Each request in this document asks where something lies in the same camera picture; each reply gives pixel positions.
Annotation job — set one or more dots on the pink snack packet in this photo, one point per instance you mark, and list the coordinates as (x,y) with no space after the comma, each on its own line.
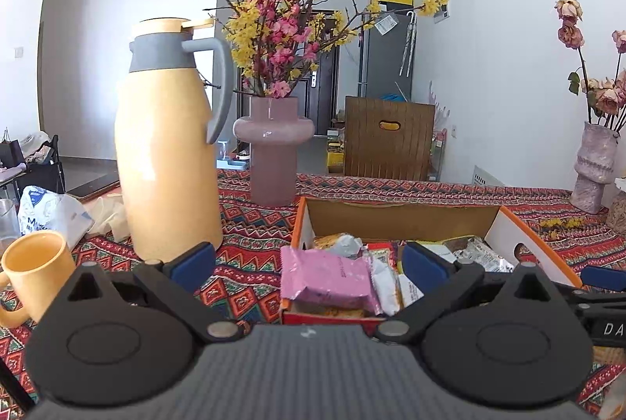
(319,277)

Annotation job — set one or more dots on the yellow ceramic mug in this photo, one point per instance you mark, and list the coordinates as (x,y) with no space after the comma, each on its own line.
(37,266)

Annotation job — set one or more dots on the dried pink roses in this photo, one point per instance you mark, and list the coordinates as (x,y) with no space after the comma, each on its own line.
(604,91)

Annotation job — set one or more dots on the white plastic bag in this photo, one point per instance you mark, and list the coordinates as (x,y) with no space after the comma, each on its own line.
(42,209)

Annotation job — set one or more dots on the black folding chair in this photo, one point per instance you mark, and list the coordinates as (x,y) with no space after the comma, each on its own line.
(33,162)

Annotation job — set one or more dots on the white cracker snack packet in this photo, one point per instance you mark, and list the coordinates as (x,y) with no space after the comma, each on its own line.
(394,290)

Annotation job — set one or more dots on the fallen yellow petals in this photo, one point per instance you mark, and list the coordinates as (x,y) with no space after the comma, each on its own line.
(554,228)

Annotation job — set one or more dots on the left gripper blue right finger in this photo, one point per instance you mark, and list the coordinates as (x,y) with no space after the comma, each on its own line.
(445,286)

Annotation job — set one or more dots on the textured mauve ceramic vase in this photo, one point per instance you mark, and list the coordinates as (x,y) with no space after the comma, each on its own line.
(594,167)

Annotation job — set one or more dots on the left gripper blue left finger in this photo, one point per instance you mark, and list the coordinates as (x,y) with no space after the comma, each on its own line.
(170,286)

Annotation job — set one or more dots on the wooden slatted chair back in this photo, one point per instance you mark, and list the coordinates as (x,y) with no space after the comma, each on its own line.
(388,139)

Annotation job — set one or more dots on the pink glass vase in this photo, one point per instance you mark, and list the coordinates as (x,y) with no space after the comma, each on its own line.
(274,130)

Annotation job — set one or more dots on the grey refrigerator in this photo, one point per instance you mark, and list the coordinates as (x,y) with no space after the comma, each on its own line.
(387,53)

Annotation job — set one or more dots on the clear jar of seeds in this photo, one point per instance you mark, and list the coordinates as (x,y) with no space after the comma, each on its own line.
(616,218)

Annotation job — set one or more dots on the dark brown entrance door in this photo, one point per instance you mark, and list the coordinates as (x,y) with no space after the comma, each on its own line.
(317,93)

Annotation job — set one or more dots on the red cardboard pumpkin box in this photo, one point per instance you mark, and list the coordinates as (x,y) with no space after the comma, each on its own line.
(426,238)

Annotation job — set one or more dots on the clear drinking glass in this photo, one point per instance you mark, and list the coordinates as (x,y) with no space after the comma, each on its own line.
(9,224)

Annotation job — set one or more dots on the yellow thermos jug grey handle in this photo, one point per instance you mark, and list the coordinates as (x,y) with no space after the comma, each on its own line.
(174,103)

